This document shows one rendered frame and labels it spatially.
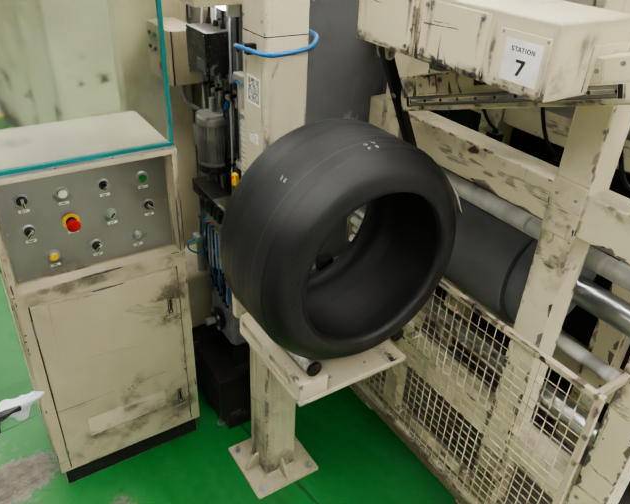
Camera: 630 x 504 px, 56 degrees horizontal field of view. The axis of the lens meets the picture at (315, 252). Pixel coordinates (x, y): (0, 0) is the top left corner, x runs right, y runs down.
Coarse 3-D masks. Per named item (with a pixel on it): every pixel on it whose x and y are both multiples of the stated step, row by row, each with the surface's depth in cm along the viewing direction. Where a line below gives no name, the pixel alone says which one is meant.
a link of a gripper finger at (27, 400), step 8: (32, 392) 121; (40, 392) 122; (8, 400) 119; (16, 400) 119; (24, 400) 119; (32, 400) 120; (0, 408) 117; (8, 408) 117; (24, 408) 120; (16, 416) 121; (24, 416) 122
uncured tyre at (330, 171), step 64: (320, 128) 139; (256, 192) 133; (320, 192) 124; (384, 192) 130; (448, 192) 144; (256, 256) 129; (384, 256) 178; (448, 256) 156; (256, 320) 142; (320, 320) 169; (384, 320) 166
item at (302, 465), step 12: (240, 444) 241; (300, 444) 243; (240, 456) 236; (252, 456) 236; (300, 456) 237; (240, 468) 232; (252, 468) 232; (288, 468) 232; (300, 468) 233; (312, 468) 233; (252, 480) 227; (264, 480) 227; (276, 480) 227; (288, 480) 228; (264, 492) 223
